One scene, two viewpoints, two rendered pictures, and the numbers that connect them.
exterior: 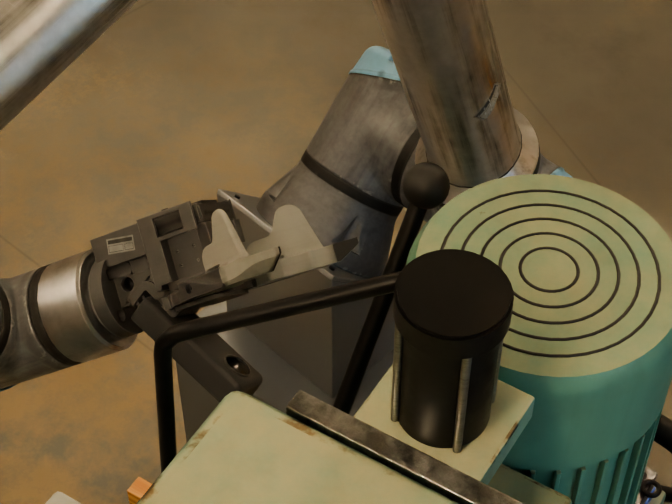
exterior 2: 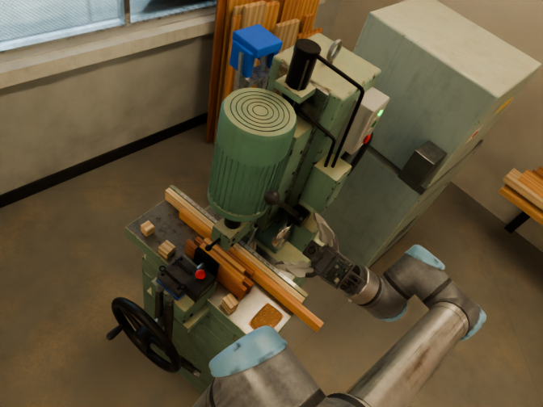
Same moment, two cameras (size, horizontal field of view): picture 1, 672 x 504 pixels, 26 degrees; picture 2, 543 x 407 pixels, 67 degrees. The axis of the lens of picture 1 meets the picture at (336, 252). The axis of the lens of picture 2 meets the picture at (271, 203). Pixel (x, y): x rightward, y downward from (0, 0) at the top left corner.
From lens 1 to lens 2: 133 cm
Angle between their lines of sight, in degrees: 82
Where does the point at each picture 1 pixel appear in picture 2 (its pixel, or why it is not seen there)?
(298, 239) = (295, 270)
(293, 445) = (329, 86)
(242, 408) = (340, 94)
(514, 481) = not seen: hidden behind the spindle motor
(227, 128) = not seen: outside the picture
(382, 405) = (309, 87)
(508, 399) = (281, 81)
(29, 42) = (415, 333)
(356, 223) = not seen: outside the picture
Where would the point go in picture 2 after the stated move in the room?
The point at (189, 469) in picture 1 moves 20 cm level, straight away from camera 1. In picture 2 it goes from (350, 88) to (368, 144)
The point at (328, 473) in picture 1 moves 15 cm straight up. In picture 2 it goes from (322, 80) to (343, 23)
